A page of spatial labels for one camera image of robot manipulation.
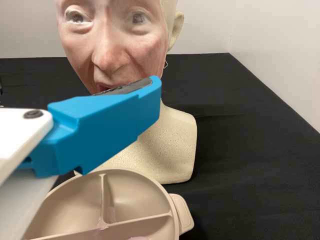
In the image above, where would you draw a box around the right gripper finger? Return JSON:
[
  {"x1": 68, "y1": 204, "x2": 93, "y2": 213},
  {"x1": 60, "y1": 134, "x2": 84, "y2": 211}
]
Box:
[{"x1": 15, "y1": 75, "x2": 162, "y2": 179}]

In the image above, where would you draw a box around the dummy head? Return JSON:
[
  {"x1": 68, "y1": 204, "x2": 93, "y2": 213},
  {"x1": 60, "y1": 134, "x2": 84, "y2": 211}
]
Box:
[{"x1": 55, "y1": 0, "x2": 198, "y2": 185}]

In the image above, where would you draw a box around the beige divided bowl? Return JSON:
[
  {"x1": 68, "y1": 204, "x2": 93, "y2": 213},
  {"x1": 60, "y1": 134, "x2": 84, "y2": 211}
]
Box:
[{"x1": 22, "y1": 169, "x2": 195, "y2": 240}]

